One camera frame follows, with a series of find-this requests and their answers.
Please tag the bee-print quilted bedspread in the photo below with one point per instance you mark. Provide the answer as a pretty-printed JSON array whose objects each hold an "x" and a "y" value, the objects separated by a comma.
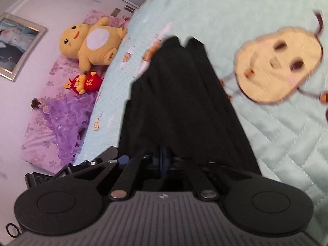
[{"x": 256, "y": 107}]

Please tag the yellow plush toy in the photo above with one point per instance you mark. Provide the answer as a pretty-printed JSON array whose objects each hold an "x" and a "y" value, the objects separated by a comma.
[{"x": 89, "y": 43}]

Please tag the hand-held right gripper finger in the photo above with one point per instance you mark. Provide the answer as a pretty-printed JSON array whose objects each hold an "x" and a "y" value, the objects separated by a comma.
[
  {"x": 161, "y": 162},
  {"x": 164, "y": 162}
]

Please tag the purple ruffled doll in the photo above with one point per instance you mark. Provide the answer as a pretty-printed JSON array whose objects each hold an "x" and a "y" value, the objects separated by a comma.
[{"x": 66, "y": 123}]

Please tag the framed picture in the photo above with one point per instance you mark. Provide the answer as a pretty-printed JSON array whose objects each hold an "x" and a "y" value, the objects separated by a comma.
[{"x": 15, "y": 43}]

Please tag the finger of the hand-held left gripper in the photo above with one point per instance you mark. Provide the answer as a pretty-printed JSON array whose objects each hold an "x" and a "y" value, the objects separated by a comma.
[{"x": 112, "y": 155}]

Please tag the wall switch panel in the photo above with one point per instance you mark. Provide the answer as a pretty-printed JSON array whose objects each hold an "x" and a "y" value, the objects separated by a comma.
[{"x": 116, "y": 12}]

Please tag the red plush toy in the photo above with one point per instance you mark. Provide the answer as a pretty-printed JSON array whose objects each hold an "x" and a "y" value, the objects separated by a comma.
[{"x": 85, "y": 82}]

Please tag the black pants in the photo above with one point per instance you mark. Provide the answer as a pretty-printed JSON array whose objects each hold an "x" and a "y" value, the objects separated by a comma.
[{"x": 179, "y": 102}]

